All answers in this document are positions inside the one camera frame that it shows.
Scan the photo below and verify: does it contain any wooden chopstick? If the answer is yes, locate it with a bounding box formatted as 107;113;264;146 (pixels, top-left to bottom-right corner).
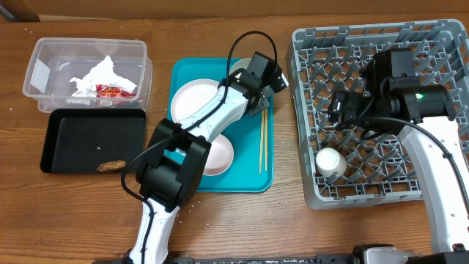
259;110;265;174
263;109;268;170

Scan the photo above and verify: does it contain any teal serving tray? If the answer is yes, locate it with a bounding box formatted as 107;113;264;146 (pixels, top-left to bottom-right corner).
168;58;274;193

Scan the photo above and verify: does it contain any large white plate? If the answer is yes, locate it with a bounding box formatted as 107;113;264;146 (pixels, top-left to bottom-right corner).
170;78;218;122

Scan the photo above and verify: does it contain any brown food scrap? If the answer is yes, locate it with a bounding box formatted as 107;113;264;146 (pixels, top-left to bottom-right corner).
97;160;126;173

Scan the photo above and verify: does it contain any grey dishwasher rack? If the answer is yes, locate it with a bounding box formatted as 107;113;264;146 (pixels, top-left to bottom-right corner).
286;19;468;210

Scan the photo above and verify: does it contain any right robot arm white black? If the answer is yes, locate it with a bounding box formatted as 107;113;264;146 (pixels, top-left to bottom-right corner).
328;85;468;263

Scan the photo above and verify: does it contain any red snack wrapper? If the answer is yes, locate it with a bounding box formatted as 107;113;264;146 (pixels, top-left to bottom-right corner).
96;84;136;98

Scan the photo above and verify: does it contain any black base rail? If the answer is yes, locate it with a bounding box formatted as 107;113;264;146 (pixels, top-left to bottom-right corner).
91;243;415;264

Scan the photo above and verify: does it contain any small white plate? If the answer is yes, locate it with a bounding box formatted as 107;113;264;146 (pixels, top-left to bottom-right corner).
203;134;234;176

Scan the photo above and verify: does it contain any grey bowl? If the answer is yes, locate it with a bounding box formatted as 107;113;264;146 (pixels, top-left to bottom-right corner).
229;58;251;79

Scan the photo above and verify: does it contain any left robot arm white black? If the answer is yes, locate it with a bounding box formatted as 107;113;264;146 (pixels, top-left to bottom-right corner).
124;81;274;263

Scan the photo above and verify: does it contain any white napkin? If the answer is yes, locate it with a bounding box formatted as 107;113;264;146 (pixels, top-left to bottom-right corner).
66;56;137;105

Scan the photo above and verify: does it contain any clear plastic bin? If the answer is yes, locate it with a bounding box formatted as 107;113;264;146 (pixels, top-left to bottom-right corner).
23;37;152;113

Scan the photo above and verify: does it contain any wooden chopstick right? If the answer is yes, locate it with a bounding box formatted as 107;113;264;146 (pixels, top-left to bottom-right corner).
263;109;268;170

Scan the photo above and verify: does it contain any wooden chopstick left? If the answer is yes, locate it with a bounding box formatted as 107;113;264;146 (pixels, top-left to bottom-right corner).
259;110;265;174

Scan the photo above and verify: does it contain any white cup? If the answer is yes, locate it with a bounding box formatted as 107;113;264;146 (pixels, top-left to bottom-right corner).
315;147;347;178

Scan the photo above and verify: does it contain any black plastic tray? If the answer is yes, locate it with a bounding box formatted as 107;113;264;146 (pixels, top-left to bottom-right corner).
40;109;147;174

